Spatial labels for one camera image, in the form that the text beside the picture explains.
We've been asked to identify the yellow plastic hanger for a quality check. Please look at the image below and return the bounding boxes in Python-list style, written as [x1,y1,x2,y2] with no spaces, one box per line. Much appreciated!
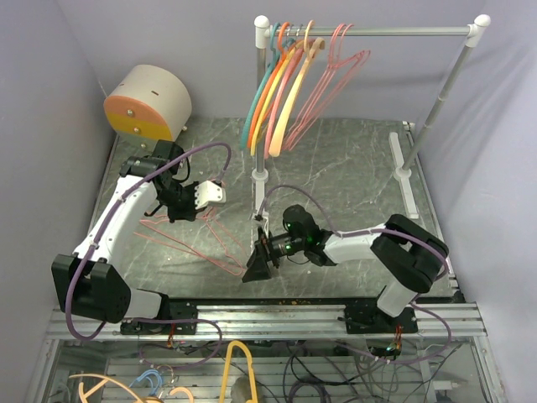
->
[242,22,304,159]

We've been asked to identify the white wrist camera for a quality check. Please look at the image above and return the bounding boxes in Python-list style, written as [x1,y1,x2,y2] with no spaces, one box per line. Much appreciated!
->
[251,212,269,241]
[194,181,227,209]

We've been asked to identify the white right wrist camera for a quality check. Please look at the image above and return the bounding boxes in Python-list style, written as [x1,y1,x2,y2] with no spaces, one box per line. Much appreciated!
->
[251,212,269,241]

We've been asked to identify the teal plastic hanger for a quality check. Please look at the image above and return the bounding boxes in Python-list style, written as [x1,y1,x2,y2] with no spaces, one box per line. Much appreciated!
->
[240,15,282,156]

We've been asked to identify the orange plastic hanger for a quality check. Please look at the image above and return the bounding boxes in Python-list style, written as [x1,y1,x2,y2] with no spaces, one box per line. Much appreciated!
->
[241,22,295,157]

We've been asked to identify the beige round drawer cabinet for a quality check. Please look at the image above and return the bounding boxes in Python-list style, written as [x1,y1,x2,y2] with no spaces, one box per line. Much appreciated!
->
[103,65,192,150]

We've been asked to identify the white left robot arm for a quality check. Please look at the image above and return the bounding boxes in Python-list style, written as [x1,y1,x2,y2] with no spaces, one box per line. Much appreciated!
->
[51,140,204,341]

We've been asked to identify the blue hanger below table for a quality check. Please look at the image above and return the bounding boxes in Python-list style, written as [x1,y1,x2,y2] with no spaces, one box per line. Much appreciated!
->
[129,369,164,395]

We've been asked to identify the silver clothes rack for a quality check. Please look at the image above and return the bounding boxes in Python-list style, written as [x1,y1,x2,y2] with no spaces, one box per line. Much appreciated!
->
[240,14,491,219]

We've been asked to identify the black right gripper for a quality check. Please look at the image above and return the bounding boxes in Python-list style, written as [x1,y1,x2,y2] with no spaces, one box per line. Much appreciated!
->
[242,227,306,282]

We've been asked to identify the pink plastic hanger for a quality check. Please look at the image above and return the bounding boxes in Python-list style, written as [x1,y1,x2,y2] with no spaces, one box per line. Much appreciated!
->
[264,22,319,157]

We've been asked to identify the aluminium mounting rail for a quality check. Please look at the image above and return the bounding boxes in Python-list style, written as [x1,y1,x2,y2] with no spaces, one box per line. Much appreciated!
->
[45,303,487,342]

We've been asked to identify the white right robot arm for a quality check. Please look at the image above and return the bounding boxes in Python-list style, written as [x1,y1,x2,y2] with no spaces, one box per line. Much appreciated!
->
[242,204,449,334]

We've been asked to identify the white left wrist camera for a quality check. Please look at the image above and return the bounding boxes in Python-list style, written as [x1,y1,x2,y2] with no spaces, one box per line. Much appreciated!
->
[194,181,227,209]

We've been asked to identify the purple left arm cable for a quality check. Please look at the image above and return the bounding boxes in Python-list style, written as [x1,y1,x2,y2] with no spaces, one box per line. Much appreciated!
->
[65,141,234,373]

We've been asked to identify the peach plastic hanger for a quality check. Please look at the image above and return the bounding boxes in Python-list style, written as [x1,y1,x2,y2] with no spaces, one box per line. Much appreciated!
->
[264,20,325,158]

